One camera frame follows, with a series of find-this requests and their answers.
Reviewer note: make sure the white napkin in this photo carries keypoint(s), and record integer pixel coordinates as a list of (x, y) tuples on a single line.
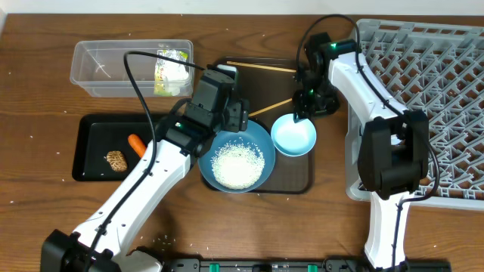
[(173, 77)]

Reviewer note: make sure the brown serving tray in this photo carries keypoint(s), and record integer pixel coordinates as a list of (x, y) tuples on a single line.
[(262, 88)]

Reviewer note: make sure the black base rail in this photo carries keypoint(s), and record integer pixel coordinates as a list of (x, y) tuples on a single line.
[(334, 263)]

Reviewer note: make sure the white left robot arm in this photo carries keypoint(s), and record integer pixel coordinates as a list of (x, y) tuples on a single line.
[(102, 242)]

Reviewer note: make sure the upper wooden chopstick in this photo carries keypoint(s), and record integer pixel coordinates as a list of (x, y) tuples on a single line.
[(257, 66)]

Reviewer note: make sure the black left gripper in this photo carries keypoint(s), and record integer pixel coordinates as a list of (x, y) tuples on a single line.
[(237, 115)]

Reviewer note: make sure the orange carrot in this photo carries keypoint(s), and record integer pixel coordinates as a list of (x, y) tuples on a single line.
[(137, 144)]

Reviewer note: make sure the clear plastic bin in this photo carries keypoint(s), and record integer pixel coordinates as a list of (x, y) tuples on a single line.
[(98, 66)]

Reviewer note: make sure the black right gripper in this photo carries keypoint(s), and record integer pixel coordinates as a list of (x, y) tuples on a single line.
[(304, 106)]

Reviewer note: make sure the yellow foil snack wrapper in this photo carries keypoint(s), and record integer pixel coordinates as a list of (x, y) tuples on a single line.
[(170, 53)]

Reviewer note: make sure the lower wooden chopstick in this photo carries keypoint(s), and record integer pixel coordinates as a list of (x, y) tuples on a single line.
[(270, 107)]

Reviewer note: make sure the light blue small bowl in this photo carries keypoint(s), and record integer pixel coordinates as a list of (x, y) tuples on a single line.
[(291, 138)]

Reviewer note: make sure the grey dishwasher rack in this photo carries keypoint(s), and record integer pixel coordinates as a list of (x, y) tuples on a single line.
[(437, 68)]

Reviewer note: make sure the black waste tray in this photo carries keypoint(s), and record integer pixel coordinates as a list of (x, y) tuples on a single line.
[(101, 133)]

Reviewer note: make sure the wooden chopstick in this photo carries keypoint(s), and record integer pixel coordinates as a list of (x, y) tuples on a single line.
[(270, 107), (257, 66)]

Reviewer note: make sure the dark blue plate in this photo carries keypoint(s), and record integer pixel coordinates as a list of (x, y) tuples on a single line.
[(256, 138)]

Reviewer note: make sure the brown cookie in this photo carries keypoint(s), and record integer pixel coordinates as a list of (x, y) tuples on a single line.
[(117, 161)]

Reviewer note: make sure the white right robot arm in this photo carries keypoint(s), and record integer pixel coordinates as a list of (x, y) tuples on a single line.
[(394, 150)]

